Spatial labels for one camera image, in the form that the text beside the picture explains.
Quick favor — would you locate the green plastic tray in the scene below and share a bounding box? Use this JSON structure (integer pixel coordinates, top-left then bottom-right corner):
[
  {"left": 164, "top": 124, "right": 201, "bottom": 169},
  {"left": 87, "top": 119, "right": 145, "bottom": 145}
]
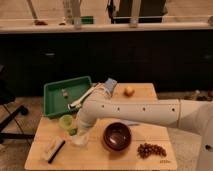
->
[{"left": 43, "top": 76, "right": 92, "bottom": 119}]

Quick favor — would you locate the blue sponge block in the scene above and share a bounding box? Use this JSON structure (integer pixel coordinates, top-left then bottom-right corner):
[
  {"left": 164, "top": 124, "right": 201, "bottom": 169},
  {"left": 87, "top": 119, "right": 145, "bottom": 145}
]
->
[{"left": 104, "top": 78, "right": 117, "bottom": 96}]

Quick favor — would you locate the black office chair base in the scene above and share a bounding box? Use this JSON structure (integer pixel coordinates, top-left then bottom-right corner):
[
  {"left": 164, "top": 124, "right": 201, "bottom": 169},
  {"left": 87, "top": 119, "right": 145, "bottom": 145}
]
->
[{"left": 0, "top": 64, "right": 36, "bottom": 145}]

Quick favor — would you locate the orange apple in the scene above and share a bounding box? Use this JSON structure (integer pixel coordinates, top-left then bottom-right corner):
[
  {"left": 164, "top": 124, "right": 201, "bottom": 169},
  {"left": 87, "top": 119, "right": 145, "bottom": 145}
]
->
[{"left": 124, "top": 86, "right": 135, "bottom": 97}]

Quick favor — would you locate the green pepper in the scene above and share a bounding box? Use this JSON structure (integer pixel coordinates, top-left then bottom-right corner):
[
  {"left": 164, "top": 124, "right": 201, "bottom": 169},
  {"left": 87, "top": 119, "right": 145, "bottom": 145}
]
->
[{"left": 69, "top": 128, "right": 77, "bottom": 136}]

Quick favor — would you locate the bunch of dark grapes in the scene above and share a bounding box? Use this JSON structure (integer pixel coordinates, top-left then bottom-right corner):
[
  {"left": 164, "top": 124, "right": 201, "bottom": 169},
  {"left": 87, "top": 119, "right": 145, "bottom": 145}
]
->
[{"left": 137, "top": 143, "right": 167, "bottom": 159}]

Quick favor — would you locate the dark red bowl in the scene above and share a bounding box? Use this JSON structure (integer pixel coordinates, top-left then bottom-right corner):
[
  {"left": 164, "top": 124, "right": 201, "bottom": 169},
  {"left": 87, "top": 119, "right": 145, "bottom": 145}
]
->
[{"left": 102, "top": 122, "right": 132, "bottom": 152}]

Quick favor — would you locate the green plastic cup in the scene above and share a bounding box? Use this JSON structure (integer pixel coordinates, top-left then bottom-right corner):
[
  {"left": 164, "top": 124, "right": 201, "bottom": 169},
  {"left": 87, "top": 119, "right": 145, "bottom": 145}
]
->
[{"left": 59, "top": 115, "right": 72, "bottom": 131}]

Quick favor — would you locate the blue folded cloth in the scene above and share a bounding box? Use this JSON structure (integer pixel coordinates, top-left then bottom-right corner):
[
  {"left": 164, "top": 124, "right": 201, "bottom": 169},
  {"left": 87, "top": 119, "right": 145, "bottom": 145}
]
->
[{"left": 121, "top": 120, "right": 140, "bottom": 126}]

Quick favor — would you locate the white paper cup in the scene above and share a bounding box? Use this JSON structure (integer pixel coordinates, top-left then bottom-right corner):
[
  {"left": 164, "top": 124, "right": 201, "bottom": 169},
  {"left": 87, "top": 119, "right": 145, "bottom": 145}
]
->
[{"left": 71, "top": 133, "right": 89, "bottom": 146}]

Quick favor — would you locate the small object in tray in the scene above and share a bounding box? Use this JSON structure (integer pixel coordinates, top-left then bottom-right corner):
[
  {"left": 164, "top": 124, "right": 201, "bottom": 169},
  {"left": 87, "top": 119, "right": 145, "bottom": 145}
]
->
[{"left": 62, "top": 89, "right": 69, "bottom": 98}]

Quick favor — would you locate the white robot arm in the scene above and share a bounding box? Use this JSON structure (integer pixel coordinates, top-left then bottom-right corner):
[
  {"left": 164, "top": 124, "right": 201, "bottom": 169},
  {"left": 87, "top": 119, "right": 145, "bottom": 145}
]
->
[{"left": 77, "top": 97, "right": 213, "bottom": 171}]

